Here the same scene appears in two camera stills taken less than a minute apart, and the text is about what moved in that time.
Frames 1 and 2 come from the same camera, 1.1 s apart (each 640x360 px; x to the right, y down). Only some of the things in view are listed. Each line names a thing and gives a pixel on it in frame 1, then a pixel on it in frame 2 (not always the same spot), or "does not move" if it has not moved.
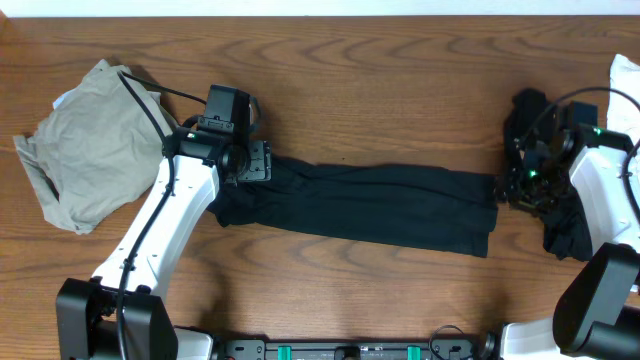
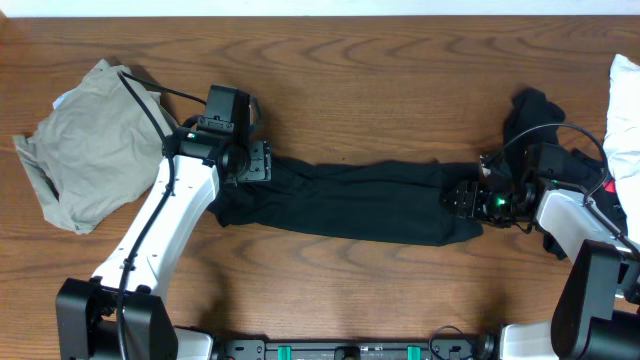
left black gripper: [255, 161] does not move
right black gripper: [507, 187] → [470, 201]
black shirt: [435, 210] does not move
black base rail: [484, 347] does not move
